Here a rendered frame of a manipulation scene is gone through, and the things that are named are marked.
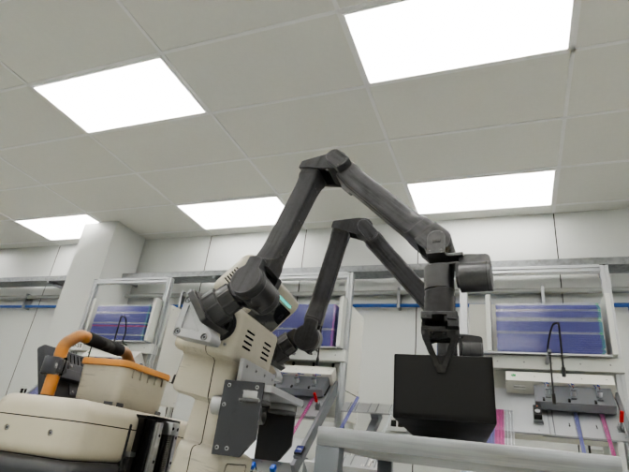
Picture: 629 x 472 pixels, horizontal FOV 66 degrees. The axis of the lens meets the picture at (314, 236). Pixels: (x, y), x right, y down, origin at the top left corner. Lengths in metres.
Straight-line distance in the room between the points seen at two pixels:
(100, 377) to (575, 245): 4.04
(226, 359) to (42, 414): 0.41
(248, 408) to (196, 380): 0.19
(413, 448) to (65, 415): 0.75
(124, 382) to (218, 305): 0.38
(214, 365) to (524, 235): 3.82
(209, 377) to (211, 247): 4.50
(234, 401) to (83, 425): 0.32
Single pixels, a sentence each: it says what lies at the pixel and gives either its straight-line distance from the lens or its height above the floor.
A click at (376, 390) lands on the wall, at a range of 4.47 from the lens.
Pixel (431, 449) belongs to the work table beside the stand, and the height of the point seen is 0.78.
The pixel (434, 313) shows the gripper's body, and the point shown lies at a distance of 0.90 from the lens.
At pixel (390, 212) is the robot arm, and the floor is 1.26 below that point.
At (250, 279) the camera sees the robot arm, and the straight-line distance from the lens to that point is 1.08.
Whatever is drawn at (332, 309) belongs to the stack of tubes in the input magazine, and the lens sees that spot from 3.09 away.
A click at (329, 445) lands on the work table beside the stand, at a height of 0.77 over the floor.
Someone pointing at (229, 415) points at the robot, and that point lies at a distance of 1.18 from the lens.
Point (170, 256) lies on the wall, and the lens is 6.01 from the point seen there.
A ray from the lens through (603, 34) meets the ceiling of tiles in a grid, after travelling 3.24.
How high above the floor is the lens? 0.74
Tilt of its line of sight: 25 degrees up
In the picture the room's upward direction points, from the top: 7 degrees clockwise
